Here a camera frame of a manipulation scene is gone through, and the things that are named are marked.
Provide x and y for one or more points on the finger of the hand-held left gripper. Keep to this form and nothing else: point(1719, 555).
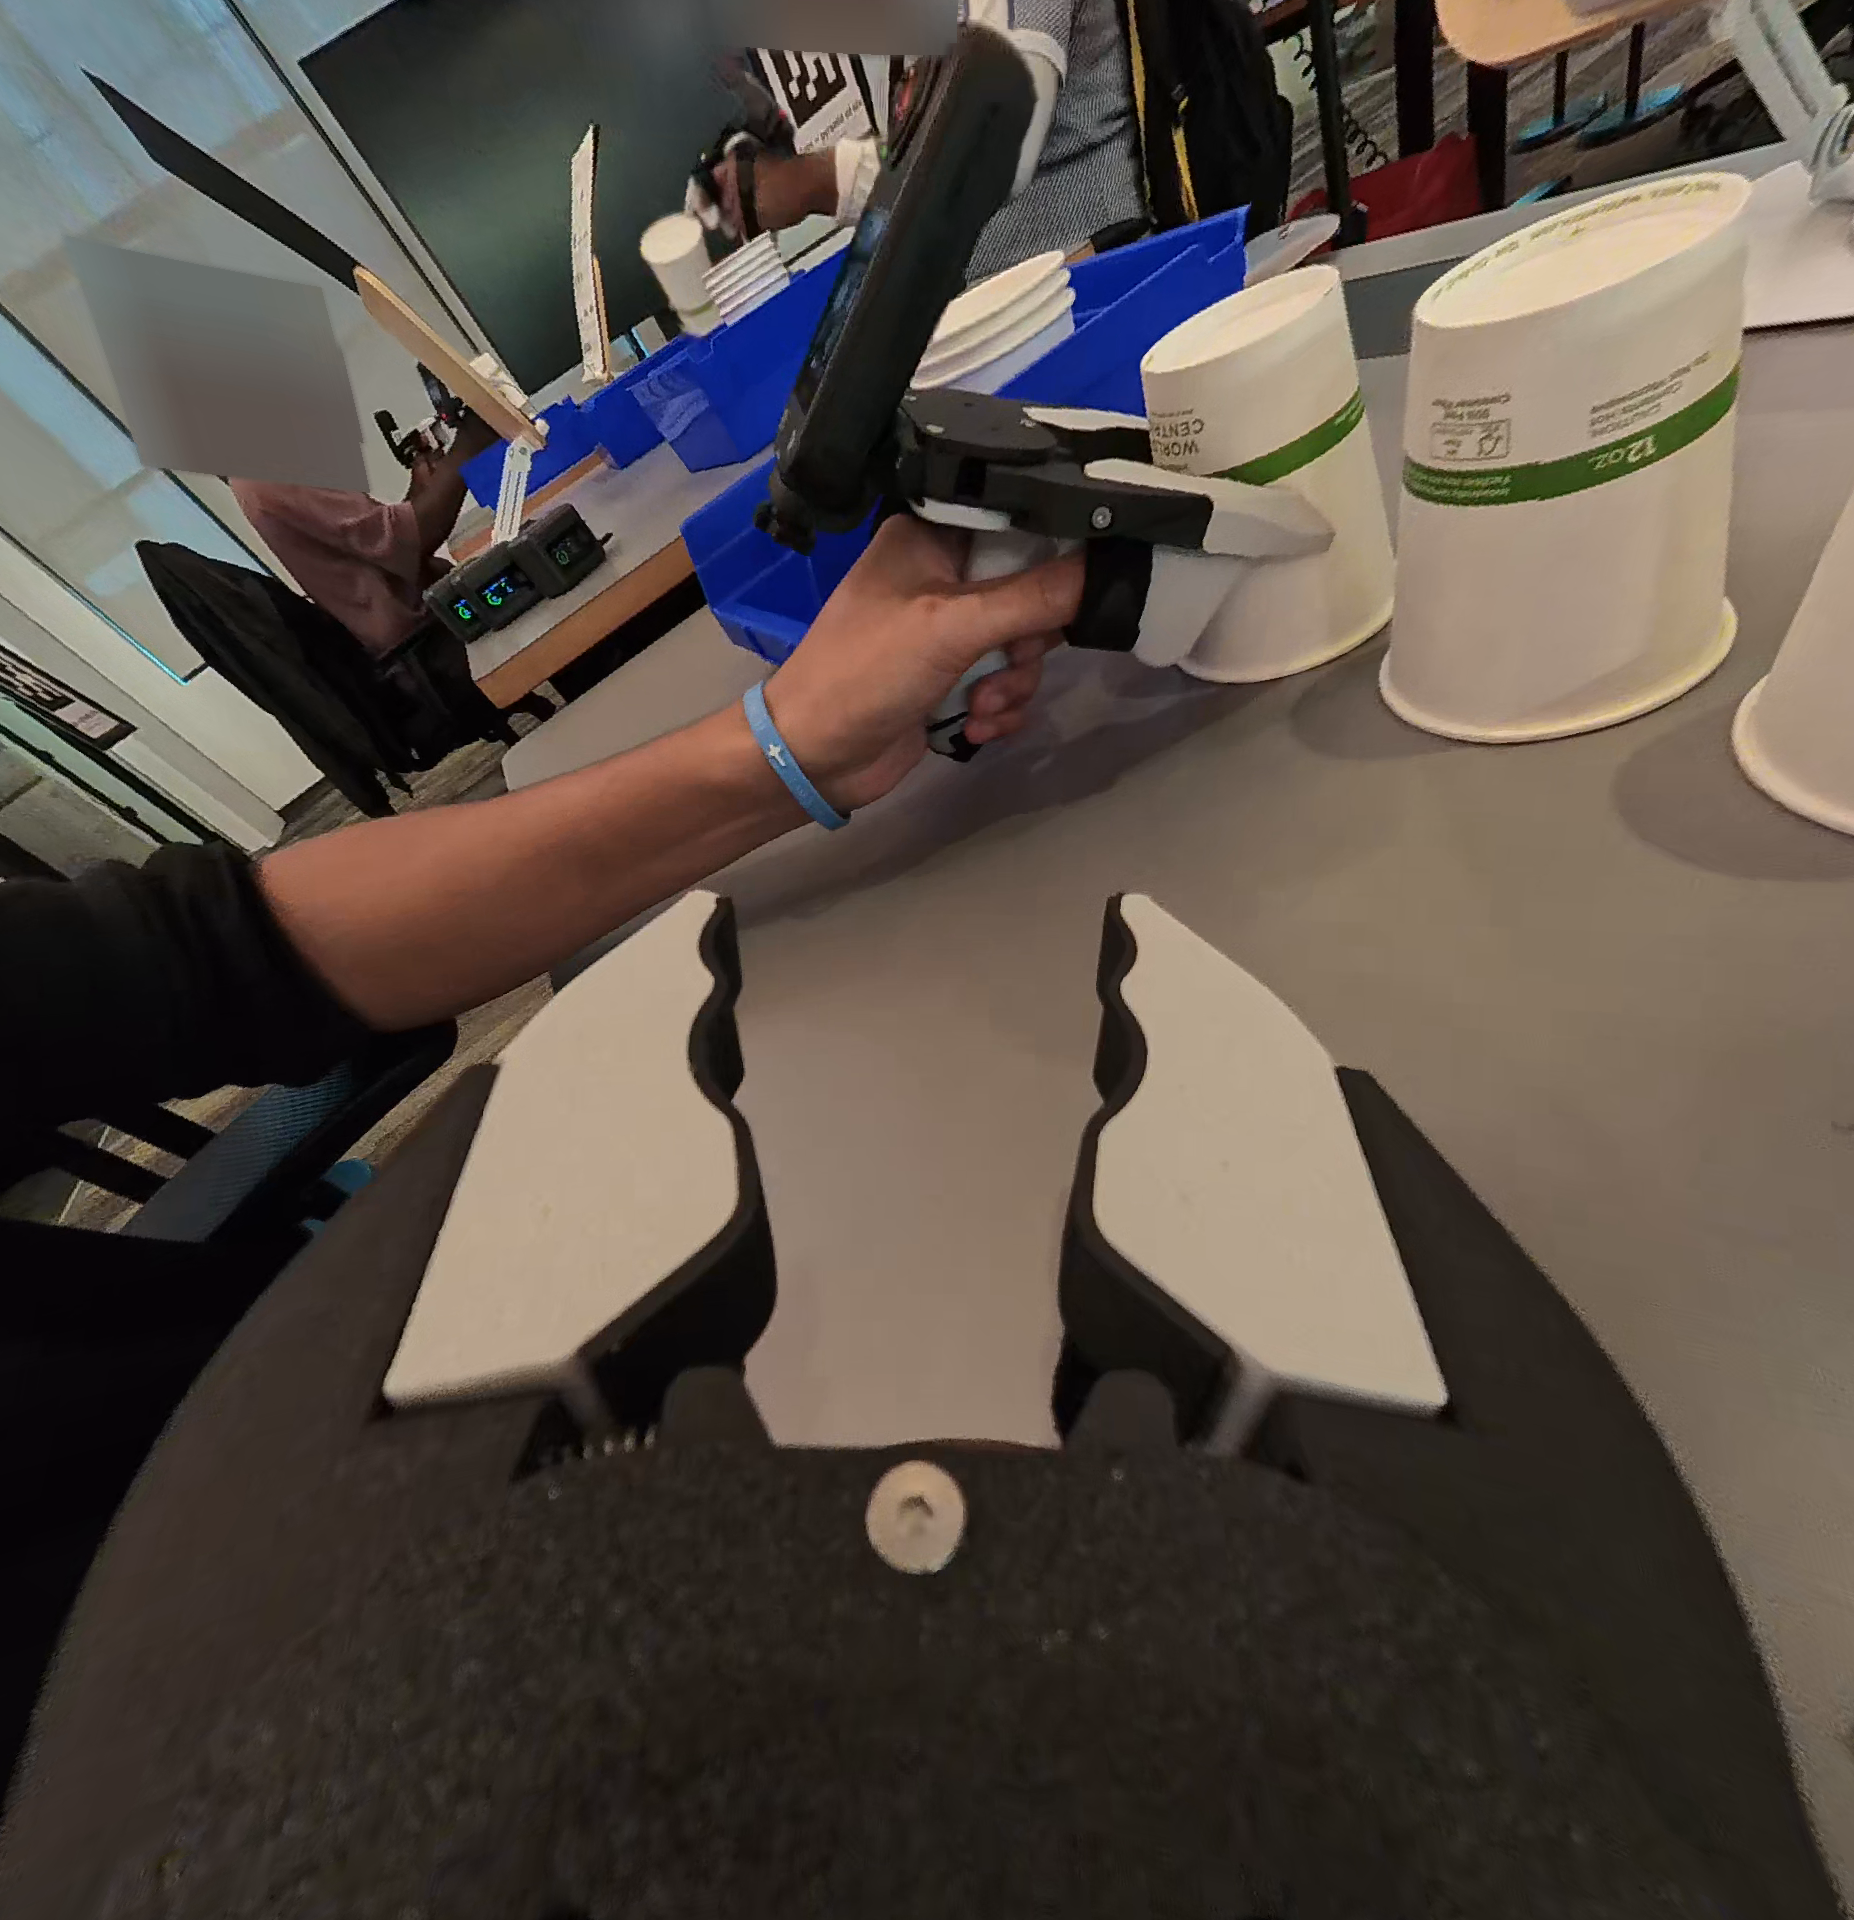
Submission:
point(1093, 430)
point(1258, 525)

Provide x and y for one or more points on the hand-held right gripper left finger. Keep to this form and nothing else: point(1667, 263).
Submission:
point(582, 1199)

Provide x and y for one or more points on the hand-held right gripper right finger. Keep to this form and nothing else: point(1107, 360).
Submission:
point(1258, 1217)

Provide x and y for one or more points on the white paper cup green band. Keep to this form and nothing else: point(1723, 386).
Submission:
point(1302, 601)
point(1827, 706)
point(1557, 601)

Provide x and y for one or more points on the stack of white paper cups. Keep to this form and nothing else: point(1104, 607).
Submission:
point(681, 271)
point(1003, 323)

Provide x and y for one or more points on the blue plastic bin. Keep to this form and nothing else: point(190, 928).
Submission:
point(567, 452)
point(734, 390)
point(748, 573)

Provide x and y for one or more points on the person's left forearm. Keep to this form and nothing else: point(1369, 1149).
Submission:
point(491, 885)

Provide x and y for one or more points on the person's left hand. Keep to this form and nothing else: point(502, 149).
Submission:
point(881, 660)

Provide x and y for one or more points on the white standing card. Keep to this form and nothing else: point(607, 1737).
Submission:
point(587, 257)

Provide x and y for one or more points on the dark hanging cloth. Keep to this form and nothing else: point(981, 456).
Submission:
point(1214, 105)

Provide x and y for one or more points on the black chair armrest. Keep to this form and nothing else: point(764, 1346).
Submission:
point(238, 1139)

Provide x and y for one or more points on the red bag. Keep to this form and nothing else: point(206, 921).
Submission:
point(1409, 197)

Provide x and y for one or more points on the black battery pack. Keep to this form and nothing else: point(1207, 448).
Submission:
point(560, 553)
point(505, 589)
point(456, 607)

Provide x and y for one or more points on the blue wristband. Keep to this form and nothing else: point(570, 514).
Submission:
point(793, 759)

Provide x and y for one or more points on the black jacket on chair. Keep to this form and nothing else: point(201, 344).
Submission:
point(284, 675)

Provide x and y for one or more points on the white adjustable stand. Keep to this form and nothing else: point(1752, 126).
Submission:
point(1812, 257)

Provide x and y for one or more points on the black angled panel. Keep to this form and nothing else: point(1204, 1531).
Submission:
point(224, 180)

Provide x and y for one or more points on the small sign on tripod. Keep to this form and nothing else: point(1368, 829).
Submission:
point(43, 689)

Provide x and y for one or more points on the dark wall screen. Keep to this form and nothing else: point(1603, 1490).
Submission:
point(538, 149)

